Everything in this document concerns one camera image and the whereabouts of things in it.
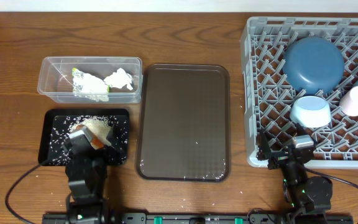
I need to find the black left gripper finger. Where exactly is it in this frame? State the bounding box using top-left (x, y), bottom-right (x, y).
top-left (61, 140), bottom-right (73, 156)
top-left (106, 124), bottom-right (120, 152)

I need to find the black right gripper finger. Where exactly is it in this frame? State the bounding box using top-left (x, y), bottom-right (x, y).
top-left (295, 123), bottom-right (308, 136)
top-left (256, 129), bottom-right (273, 161)

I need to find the white rice pile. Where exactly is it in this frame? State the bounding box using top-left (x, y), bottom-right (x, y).
top-left (48, 115), bottom-right (129, 165)

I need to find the orange carrot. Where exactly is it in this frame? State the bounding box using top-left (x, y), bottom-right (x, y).
top-left (75, 124), bottom-right (104, 149)

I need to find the light blue bowl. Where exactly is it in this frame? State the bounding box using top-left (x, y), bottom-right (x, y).
top-left (290, 96), bottom-right (331, 128)

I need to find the white tissue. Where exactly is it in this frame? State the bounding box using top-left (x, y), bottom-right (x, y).
top-left (104, 68), bottom-right (134, 91)

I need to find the foil snack wrapper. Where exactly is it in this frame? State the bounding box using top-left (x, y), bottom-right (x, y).
top-left (71, 68), bottom-right (109, 102)

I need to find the white cup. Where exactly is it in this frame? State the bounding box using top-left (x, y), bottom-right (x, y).
top-left (339, 86), bottom-right (358, 116)

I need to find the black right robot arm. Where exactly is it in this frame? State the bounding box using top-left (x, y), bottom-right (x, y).
top-left (257, 124), bottom-right (333, 223)

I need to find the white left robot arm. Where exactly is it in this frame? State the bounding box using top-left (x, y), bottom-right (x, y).
top-left (62, 126), bottom-right (116, 224)

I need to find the grey dishwasher rack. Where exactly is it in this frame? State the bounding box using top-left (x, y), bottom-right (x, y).
top-left (241, 17), bottom-right (358, 169)

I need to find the black rectangular tray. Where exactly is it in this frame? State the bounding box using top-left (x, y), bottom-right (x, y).
top-left (38, 108), bottom-right (130, 166)

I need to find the clear plastic bin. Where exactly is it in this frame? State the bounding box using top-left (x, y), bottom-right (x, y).
top-left (38, 56), bottom-right (142, 103)

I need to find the brown serving tray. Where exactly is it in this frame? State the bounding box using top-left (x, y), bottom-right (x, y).
top-left (135, 63), bottom-right (231, 182)

